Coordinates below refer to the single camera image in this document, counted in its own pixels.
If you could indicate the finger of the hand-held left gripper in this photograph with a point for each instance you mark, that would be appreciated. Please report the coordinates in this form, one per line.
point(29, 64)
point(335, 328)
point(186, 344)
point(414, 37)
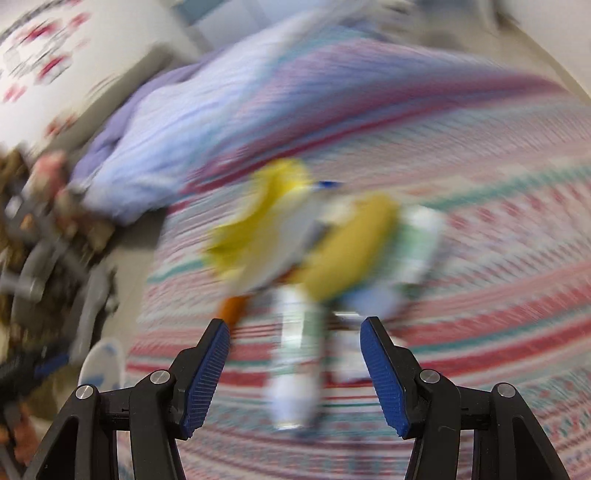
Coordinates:
point(51, 363)

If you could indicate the white trash bin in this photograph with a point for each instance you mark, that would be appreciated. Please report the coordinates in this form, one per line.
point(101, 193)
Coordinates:
point(102, 364)

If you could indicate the yellow cloth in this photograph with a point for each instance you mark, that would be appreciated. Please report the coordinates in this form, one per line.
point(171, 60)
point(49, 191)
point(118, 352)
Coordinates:
point(261, 217)

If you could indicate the yellow sponge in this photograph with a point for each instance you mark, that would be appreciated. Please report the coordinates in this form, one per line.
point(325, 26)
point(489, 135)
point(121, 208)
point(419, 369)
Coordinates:
point(346, 251)

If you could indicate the blue tissue box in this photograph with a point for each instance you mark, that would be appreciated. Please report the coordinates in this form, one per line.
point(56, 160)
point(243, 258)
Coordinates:
point(369, 300)

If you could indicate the purple checked quilt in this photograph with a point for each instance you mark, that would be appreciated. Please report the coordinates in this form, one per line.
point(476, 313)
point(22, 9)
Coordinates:
point(175, 138)

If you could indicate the grey padded headboard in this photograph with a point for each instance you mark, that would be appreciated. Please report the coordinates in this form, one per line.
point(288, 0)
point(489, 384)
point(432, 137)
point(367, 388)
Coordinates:
point(138, 78)

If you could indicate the green white packet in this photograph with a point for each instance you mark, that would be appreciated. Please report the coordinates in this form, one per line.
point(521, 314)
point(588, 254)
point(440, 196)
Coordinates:
point(418, 249)

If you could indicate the pink plush toy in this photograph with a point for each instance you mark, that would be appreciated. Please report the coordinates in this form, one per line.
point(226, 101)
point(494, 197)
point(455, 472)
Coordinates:
point(51, 168)

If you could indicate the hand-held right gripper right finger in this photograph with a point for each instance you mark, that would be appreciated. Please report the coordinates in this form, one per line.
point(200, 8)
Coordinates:
point(383, 369)

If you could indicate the white bottle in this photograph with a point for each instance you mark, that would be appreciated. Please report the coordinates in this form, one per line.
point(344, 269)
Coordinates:
point(295, 355)

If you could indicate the red wall stickers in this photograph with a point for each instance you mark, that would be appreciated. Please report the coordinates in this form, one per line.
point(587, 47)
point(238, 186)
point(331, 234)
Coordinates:
point(41, 50)

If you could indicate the patterned knit-print blanket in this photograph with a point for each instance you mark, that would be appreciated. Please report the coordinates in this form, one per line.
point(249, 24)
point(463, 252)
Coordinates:
point(461, 277)

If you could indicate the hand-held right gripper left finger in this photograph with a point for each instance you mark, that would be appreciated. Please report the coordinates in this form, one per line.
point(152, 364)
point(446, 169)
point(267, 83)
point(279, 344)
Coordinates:
point(207, 374)

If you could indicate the grey swivel chair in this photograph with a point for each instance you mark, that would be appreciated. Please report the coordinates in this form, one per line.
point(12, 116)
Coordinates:
point(51, 267)

